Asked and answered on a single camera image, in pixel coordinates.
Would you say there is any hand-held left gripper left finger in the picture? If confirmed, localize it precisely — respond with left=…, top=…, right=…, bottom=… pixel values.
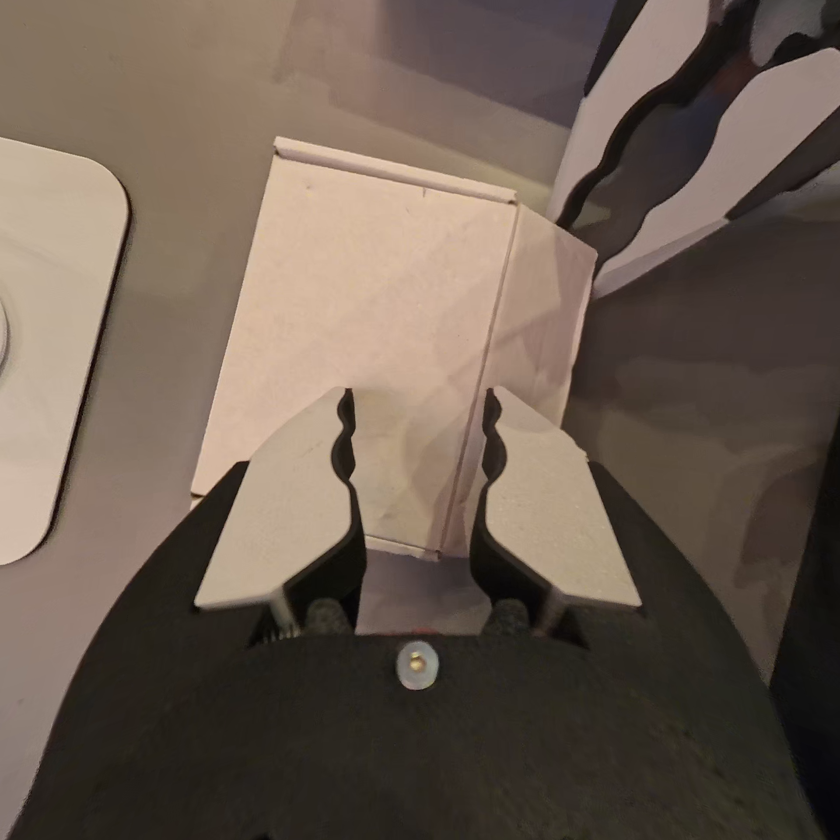
left=193, top=387, right=367, bottom=634

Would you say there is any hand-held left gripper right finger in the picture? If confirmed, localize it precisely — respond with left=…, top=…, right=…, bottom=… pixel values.
left=469, top=386, right=643, bottom=636

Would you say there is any white cardboard box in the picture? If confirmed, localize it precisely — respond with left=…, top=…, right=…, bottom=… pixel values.
left=190, top=136, right=599, bottom=564

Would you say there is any person's dark clothing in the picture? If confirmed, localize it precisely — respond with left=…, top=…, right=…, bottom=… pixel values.
left=771, top=420, right=840, bottom=840

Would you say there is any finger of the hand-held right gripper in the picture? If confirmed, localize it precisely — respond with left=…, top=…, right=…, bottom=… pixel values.
left=589, top=49, right=840, bottom=301
left=550, top=0, right=756, bottom=228

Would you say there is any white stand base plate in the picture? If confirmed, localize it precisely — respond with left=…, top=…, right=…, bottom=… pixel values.
left=0, top=136, right=133, bottom=567

